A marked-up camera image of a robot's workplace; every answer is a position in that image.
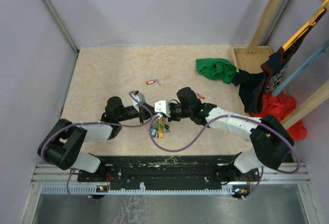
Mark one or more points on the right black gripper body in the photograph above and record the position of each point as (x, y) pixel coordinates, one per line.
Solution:
(177, 112)

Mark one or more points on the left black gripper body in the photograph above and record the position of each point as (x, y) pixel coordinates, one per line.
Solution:
(143, 112)

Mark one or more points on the large keyring with tagged keys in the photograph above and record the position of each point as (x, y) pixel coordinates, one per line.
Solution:
(159, 128)

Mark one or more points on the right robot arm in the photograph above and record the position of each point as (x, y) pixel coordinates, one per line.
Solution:
(271, 143)

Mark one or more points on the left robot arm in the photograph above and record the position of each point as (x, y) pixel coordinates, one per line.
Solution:
(62, 145)

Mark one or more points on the key with red tag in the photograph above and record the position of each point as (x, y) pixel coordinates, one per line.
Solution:
(155, 81)

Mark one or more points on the green cloth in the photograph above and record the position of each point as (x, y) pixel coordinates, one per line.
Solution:
(216, 69)

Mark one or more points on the dark navy shirt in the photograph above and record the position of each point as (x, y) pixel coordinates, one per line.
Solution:
(254, 85)

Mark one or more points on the red cloth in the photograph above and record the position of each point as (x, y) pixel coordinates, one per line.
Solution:
(280, 107)

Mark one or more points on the light blue hanger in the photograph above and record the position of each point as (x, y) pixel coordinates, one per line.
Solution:
(322, 49)

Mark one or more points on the yellow hanger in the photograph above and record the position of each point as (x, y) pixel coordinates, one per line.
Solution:
(308, 25)

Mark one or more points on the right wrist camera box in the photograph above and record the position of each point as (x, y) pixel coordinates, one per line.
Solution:
(162, 107)

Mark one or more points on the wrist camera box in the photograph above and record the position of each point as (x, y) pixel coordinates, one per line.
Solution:
(162, 107)
(137, 98)

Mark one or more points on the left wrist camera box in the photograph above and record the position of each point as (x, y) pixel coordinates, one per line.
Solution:
(137, 98)

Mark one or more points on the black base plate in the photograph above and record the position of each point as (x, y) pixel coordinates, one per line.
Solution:
(166, 173)

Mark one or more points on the wooden rack frame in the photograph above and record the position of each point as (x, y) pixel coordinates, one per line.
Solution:
(250, 59)

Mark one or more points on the aluminium rail frame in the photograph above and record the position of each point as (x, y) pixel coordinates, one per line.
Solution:
(56, 196)

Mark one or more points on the grey corner wall post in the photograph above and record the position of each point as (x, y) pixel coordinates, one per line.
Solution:
(61, 25)

